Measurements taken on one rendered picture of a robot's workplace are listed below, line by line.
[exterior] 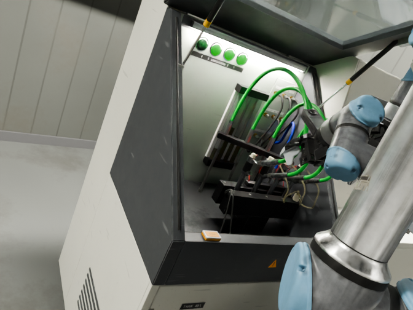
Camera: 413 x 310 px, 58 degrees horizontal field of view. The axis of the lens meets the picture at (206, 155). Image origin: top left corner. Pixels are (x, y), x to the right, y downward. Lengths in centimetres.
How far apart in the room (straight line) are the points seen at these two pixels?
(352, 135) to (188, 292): 65
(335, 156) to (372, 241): 32
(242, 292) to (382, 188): 84
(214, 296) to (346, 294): 73
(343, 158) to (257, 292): 67
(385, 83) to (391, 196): 119
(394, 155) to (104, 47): 279
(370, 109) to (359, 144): 9
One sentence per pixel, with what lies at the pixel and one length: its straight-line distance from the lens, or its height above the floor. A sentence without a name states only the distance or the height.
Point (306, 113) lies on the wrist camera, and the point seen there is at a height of 135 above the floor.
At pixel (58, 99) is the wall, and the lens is 320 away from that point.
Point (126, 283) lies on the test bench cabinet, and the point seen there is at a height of 67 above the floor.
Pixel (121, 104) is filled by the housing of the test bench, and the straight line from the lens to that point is 151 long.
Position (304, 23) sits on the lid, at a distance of 137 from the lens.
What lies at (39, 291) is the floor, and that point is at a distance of 208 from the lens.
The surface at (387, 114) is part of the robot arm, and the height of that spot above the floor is 144.
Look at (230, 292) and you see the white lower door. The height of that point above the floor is 75.
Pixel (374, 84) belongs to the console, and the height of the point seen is 149.
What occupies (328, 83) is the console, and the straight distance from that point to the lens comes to 161.
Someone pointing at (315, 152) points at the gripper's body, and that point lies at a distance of 103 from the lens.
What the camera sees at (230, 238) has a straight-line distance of 111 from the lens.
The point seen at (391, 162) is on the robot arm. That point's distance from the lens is 54.
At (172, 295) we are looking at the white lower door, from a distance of 115.
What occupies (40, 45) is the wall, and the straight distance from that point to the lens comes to 303.
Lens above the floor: 151
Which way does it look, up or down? 20 degrees down
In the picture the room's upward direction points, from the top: 24 degrees clockwise
